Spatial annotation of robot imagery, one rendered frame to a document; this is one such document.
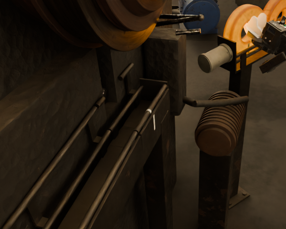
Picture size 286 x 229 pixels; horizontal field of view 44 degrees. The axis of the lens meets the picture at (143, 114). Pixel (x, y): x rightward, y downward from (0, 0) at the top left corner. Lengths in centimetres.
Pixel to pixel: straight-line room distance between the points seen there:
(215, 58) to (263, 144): 86
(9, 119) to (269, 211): 120
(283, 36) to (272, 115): 105
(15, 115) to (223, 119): 68
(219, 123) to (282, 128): 94
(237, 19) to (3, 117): 76
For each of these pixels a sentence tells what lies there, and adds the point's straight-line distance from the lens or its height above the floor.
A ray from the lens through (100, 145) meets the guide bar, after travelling 73.
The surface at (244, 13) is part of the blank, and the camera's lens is 112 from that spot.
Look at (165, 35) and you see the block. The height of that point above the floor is 80.
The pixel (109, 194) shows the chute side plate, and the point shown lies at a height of 69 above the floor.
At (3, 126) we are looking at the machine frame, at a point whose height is 87.
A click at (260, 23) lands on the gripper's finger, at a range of 115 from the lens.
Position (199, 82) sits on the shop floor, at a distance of 232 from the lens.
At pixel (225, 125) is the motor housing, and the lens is 107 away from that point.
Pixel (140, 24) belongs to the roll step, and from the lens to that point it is 63.
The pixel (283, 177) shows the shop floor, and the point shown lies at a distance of 170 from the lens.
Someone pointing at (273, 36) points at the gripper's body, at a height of 75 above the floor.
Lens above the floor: 116
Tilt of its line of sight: 35 degrees down
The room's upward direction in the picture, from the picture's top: 5 degrees counter-clockwise
